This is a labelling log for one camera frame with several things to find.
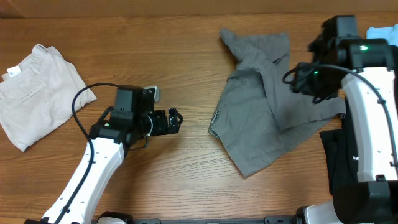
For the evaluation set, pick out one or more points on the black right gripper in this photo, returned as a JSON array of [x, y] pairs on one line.
[[299, 85]]

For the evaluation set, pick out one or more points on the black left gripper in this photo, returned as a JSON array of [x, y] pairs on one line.
[[161, 127]]

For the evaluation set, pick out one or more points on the grey shorts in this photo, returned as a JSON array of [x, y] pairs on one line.
[[258, 118]]

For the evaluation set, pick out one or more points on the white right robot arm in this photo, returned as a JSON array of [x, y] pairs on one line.
[[365, 70]]

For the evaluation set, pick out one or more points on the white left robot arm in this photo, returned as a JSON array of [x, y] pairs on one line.
[[109, 142]]

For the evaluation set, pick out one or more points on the black garment with logo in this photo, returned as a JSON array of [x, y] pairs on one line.
[[341, 152]]

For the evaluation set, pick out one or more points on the light blue garment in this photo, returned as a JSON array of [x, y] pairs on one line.
[[388, 33]]

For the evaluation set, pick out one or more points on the folded beige shorts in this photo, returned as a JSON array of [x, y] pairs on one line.
[[41, 96]]

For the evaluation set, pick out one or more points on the brown cardboard backdrop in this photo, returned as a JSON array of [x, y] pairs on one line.
[[110, 8]]

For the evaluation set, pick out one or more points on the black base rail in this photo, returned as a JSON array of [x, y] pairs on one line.
[[116, 217]]

